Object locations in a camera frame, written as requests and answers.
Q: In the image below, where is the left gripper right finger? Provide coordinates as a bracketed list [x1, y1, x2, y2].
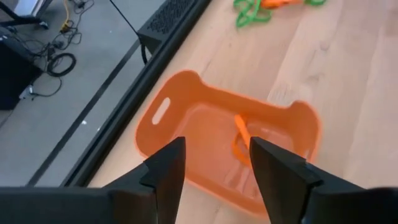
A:
[249, 136, 398, 224]

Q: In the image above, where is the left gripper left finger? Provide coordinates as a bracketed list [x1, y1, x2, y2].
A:
[0, 136, 187, 224]

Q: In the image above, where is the orange plastic basket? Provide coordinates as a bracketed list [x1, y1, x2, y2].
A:
[134, 69, 322, 218]

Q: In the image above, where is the white power adapter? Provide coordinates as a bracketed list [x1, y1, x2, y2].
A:
[19, 85, 34, 100]

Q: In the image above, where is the black computer tower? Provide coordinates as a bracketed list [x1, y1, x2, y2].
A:
[136, 0, 200, 55]

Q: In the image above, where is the black cabinet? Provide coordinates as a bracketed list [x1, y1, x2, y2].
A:
[0, 26, 44, 111]

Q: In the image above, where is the black wheeled stand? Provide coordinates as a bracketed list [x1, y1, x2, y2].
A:
[0, 0, 53, 30]

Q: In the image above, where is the black aluminium table frame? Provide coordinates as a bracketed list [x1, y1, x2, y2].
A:
[57, 0, 215, 188]

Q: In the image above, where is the black cable coil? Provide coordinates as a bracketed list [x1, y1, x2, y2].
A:
[45, 52, 77, 78]

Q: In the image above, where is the black power cable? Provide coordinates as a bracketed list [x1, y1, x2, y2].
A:
[108, 0, 141, 37]

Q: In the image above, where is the yellow extension cord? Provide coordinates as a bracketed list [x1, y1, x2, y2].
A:
[59, 0, 73, 34]

